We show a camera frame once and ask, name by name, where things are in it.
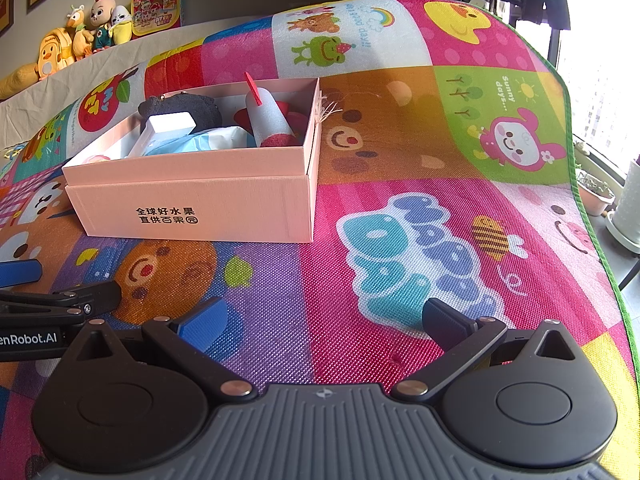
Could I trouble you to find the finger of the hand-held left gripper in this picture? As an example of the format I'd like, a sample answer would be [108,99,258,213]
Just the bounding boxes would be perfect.
[0,260,43,288]
[0,280,123,317]

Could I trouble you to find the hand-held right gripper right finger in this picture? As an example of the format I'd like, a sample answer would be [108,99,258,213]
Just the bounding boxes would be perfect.
[391,297,590,402]

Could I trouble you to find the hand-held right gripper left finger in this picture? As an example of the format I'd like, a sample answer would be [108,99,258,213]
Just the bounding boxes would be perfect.
[62,296,257,401]

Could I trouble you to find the pink cardboard box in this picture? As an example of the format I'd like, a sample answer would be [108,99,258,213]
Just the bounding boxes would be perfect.
[62,77,323,244]

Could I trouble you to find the light blue packet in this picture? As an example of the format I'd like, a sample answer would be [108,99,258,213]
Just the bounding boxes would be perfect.
[150,127,258,153]

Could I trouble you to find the grey plastic tray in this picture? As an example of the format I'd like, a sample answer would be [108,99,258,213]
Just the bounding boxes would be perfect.
[129,112,197,157]

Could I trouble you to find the red white foam rocket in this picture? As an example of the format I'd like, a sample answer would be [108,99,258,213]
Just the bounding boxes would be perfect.
[232,72,311,148]

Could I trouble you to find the black plush toy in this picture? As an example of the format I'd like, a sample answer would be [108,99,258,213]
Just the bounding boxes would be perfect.
[137,94,223,131]

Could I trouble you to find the colourful printed play mat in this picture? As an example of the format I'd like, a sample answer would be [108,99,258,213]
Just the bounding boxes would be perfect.
[0,0,640,466]

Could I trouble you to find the long yellow plush pillow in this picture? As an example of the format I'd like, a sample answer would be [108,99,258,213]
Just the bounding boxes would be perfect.
[0,62,42,101]

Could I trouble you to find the round white plant pot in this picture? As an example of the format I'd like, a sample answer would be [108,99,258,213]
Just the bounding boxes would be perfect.
[575,170,616,217]

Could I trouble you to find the yellow duck plush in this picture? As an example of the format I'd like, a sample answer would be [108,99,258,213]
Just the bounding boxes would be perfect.
[35,30,77,81]

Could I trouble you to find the tall white plant pot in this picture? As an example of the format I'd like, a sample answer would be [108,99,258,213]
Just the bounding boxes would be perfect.
[607,160,640,253]

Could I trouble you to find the dry straw tuft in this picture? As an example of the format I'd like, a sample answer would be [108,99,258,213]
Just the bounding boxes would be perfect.
[317,90,342,122]

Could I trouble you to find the orange plush animal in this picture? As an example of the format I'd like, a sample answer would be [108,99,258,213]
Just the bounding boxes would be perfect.
[65,5,97,61]

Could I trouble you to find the baby doll plush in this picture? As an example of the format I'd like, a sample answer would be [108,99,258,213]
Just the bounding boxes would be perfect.
[90,0,119,53]

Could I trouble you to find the banana plush toy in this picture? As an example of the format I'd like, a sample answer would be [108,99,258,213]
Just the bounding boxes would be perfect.
[107,5,134,46]

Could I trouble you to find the colourful toy carton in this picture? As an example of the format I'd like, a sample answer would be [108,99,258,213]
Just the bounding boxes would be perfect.
[131,0,186,36]

